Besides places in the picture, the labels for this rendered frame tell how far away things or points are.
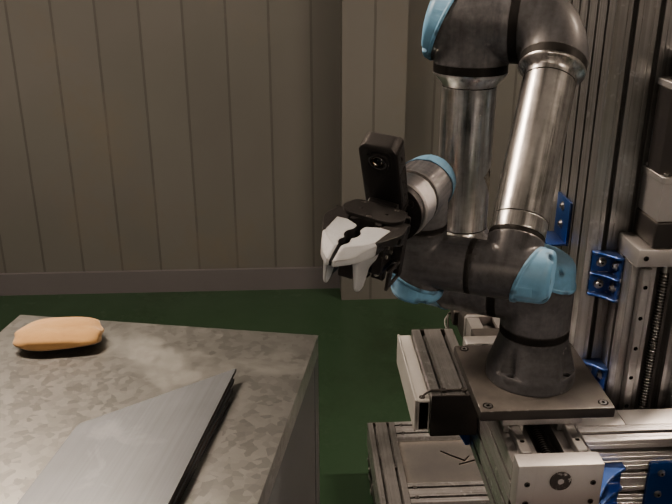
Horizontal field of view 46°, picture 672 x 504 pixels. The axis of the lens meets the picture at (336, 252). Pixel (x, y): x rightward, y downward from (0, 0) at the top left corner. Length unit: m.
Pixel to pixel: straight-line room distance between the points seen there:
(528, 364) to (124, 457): 0.65
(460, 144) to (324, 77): 2.68
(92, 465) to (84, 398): 0.22
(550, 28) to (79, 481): 0.89
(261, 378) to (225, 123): 2.71
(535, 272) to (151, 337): 0.78
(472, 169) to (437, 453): 1.50
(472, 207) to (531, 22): 0.30
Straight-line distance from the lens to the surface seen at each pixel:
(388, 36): 3.75
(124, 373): 1.42
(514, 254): 1.04
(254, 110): 3.95
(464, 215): 1.30
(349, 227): 0.84
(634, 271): 1.48
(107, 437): 1.22
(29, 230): 4.32
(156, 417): 1.25
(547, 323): 1.33
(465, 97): 1.25
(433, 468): 2.57
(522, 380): 1.36
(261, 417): 1.27
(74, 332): 1.51
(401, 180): 0.89
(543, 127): 1.12
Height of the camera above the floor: 1.75
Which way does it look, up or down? 22 degrees down
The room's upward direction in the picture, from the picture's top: straight up
